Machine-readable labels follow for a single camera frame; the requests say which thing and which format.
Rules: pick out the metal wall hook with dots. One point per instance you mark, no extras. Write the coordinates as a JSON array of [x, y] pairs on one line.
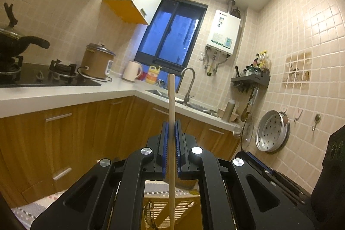
[[298, 114], [316, 119], [285, 108]]

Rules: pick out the brown rice cooker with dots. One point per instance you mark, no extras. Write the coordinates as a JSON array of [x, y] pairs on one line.
[[95, 63]]

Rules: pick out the row of condiment bottles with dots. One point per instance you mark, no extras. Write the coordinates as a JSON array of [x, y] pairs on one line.
[[258, 64]]

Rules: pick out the black wok lid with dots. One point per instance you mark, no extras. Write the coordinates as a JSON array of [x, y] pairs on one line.
[[10, 19]]

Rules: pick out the steel kitchen faucet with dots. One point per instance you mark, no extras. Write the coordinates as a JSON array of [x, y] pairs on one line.
[[188, 84]]

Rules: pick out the hanging metal ladle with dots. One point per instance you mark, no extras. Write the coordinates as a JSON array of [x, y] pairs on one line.
[[249, 106]]

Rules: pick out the yellow detergent bottle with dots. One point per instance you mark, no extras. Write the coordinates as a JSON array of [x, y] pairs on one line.
[[152, 76]]

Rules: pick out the black gas stove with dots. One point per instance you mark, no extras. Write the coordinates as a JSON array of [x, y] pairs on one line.
[[40, 76]]

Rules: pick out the white wall outlet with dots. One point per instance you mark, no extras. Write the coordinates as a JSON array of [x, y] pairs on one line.
[[202, 56]]

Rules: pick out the red container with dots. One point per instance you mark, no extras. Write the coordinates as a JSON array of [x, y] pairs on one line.
[[143, 76]]

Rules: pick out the black printed clothing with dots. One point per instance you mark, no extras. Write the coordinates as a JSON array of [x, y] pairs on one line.
[[334, 170]]

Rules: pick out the beige plastic utensil basket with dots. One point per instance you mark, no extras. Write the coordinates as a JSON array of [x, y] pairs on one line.
[[186, 208]]

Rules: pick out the hanging glass pot lid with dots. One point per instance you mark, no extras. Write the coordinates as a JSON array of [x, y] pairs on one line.
[[246, 130]]

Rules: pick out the water heater pipes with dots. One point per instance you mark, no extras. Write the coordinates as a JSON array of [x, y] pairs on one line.
[[213, 63]]

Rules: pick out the white kitchen countertop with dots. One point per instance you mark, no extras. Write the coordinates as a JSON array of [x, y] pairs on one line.
[[67, 96]]

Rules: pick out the white electric kettle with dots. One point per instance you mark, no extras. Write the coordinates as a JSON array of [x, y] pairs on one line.
[[130, 71]]

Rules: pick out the dark framed window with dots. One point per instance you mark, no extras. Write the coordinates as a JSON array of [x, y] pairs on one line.
[[172, 30]]

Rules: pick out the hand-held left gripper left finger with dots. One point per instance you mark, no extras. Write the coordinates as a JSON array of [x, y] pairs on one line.
[[165, 149]]

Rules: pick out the metal steamer tray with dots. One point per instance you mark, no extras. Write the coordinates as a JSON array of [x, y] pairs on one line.
[[271, 133]]

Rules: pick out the steel sink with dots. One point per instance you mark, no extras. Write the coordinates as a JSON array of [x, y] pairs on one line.
[[199, 107]]

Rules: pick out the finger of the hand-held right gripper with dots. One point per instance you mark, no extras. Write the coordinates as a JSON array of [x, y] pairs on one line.
[[262, 165]]

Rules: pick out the striped woven tablecloth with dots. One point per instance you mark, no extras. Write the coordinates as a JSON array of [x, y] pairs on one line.
[[40, 205]]

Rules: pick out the metal flue pipe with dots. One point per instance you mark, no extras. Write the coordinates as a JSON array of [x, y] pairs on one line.
[[230, 5]]

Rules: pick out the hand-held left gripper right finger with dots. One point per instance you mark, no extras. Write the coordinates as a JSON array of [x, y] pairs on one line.
[[178, 149]]

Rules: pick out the dark wall spice rack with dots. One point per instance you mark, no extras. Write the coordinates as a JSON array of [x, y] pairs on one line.
[[250, 80]]

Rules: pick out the wooden chopstick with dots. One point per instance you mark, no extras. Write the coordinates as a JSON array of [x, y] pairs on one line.
[[171, 100]]

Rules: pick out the black wok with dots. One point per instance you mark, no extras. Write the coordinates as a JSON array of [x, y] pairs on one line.
[[16, 45]]

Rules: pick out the white gas water heater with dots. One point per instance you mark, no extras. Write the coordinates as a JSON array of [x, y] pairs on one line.
[[223, 30]]

